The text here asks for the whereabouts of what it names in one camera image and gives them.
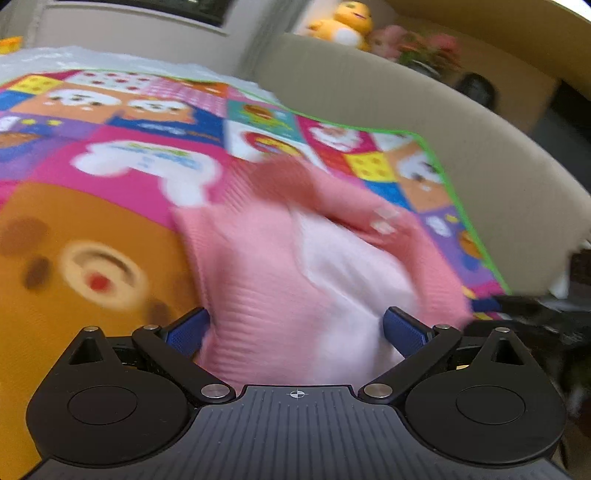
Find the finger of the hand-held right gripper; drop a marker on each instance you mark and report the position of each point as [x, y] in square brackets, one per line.
[512, 305]

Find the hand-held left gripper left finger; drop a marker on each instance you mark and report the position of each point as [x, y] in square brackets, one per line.
[187, 337]

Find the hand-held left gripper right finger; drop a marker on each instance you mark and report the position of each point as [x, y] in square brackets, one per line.
[404, 334]

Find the pink ribbed lace-collar top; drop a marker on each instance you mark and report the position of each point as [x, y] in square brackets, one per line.
[258, 277]

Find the beige padded headboard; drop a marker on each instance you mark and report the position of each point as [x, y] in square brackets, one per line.
[461, 152]

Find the colourful cartoon printed mat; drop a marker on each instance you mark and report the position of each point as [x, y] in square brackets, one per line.
[92, 184]

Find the dark round object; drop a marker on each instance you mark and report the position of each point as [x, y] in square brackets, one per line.
[476, 87]

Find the pink flower bouquet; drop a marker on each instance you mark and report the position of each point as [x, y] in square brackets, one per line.
[415, 48]

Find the yellow plush toy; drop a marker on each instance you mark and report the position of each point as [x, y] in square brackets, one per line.
[351, 21]

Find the dark framed window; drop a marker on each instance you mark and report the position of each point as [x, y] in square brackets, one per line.
[194, 4]

